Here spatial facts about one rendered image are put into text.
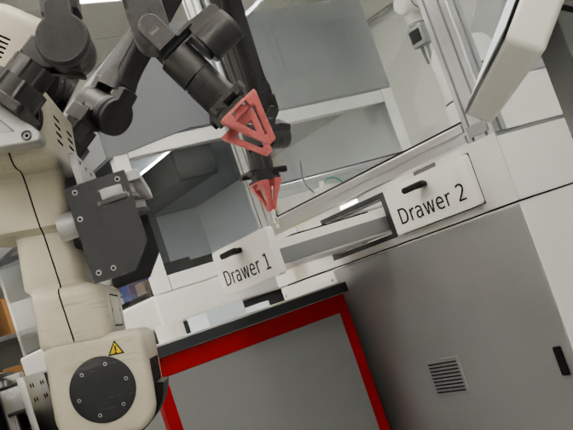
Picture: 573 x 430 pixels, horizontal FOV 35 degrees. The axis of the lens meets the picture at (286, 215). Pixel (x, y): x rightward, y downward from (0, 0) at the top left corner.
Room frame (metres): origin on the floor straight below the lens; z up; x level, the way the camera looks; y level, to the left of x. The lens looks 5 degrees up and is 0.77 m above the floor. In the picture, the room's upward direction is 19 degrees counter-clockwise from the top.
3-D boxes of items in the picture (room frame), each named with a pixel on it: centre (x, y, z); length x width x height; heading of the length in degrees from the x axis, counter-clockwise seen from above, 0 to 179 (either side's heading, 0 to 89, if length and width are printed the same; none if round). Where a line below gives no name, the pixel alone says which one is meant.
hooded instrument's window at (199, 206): (3.90, 0.46, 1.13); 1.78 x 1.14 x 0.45; 32
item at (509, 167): (2.48, -0.58, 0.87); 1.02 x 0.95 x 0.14; 32
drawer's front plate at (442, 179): (1.99, -0.32, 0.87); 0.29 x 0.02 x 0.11; 32
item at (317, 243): (2.20, -0.06, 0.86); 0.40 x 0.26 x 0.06; 122
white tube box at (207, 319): (2.31, 0.25, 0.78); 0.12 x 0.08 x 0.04; 133
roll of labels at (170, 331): (2.19, 0.36, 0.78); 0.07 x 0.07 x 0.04
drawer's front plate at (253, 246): (2.09, 0.12, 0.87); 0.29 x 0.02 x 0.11; 32
